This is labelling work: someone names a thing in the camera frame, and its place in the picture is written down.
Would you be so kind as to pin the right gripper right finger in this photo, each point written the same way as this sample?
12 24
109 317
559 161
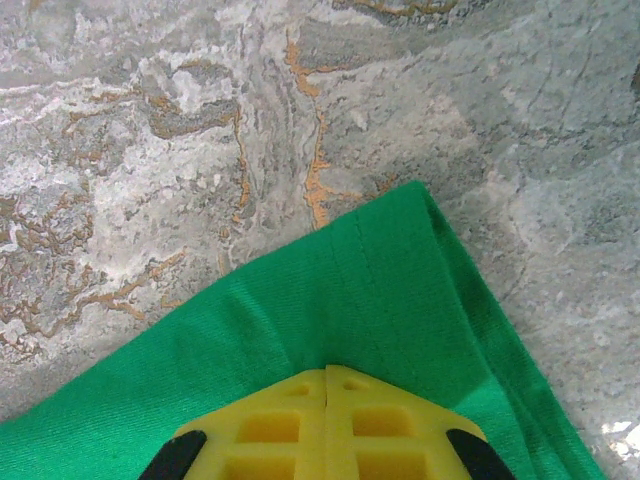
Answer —
390 425

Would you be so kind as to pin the green t-shirt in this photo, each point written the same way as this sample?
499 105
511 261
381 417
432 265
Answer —
350 300

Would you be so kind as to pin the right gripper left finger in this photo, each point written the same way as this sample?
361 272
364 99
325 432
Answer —
280 425

